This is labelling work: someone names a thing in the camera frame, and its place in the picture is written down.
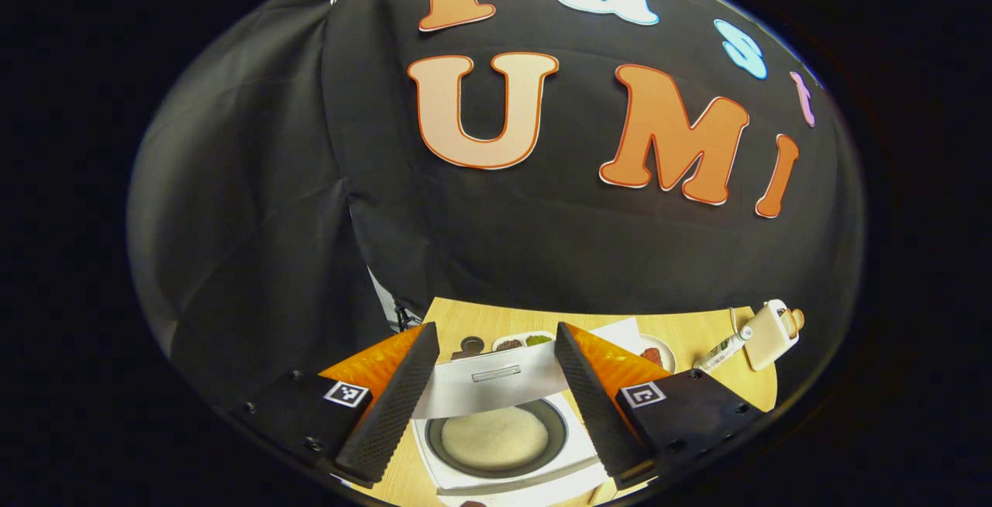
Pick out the small dish of beans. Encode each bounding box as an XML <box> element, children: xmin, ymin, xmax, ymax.
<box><xmin>492</xmin><ymin>330</ymin><xmax>556</xmax><ymax>353</ymax></box>

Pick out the cream toaster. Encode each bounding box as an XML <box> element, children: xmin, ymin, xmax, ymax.
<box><xmin>742</xmin><ymin>299</ymin><xmax>801</xmax><ymax>372</ymax></box>

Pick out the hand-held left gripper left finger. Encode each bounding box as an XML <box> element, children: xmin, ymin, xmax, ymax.
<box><xmin>227</xmin><ymin>322</ymin><xmax>441</xmax><ymax>490</ymax></box>

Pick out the white green drink bottle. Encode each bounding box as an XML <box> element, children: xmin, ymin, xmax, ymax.
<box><xmin>692</xmin><ymin>326</ymin><xmax>754</xmax><ymax>373</ymax></box>

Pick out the white rice heap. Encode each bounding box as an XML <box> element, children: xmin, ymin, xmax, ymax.
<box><xmin>440</xmin><ymin>406</ymin><xmax>549</xmax><ymax>471</ymax></box>

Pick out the white rice cooker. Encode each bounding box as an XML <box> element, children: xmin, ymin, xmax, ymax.
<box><xmin>411</xmin><ymin>343</ymin><xmax>615</xmax><ymax>506</ymax></box>

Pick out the cream oval plate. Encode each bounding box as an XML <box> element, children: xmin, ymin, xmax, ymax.
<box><xmin>637</xmin><ymin>334</ymin><xmax>677</xmax><ymax>374</ymax></box>

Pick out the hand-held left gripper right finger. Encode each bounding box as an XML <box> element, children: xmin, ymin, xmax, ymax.
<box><xmin>553</xmin><ymin>321</ymin><xmax>766</xmax><ymax>491</ymax></box>

